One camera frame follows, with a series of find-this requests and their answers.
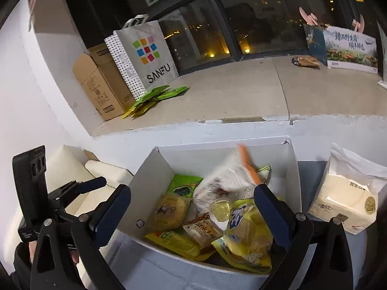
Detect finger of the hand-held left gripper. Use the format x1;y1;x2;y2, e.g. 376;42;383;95
57;206;91;222
49;176;108;206

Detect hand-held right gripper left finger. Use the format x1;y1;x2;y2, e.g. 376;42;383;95
30;184;132;290

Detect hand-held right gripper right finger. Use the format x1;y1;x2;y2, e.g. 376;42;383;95
253;184;354;290

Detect yellow snack packet blue logo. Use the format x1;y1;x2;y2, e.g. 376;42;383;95
212;199;274;275

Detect white cardboard box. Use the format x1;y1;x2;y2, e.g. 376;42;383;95
116;136;303;275

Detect small jelly cup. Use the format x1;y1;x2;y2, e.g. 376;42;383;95
210;198;235;222

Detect round yellow bun packet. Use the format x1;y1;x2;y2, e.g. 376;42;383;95
145;193;189;233

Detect orange snack packet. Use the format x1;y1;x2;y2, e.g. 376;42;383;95
237;143;263;185

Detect beige snack packet black characters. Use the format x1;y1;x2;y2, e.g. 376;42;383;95
193;154;267;215

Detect yellow green snack packet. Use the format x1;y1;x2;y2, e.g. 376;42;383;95
143;230;209;262

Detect brown white snack packet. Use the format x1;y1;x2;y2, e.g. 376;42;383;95
183;213;224;248

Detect green snack packet dark picture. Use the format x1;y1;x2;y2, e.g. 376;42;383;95
168;174;203;200

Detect person's left hand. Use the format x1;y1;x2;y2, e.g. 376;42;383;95
28;242;81;266

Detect cream leather sofa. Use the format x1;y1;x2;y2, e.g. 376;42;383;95
45;145;134;215

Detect cream tissue pack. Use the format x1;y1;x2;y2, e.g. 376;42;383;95
308;142;379;235

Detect brown cardboard box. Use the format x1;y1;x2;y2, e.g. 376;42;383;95
73;44;136;122

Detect pile of green sachets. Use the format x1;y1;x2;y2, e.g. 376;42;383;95
121;85;189;120

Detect white dotted shopping bag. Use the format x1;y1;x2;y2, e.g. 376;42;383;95
104;14;179;101

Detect small brown snack packet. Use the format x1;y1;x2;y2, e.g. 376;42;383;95
292;56;321;68

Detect landscape printed tissue box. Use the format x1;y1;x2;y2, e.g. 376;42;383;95
304;24;378;73

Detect dark framed window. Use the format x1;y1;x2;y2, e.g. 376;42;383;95
60;0;387;76

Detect pink horn-shaped ornament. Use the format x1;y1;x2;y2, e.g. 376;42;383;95
352;14;366;32
299;6;318;25

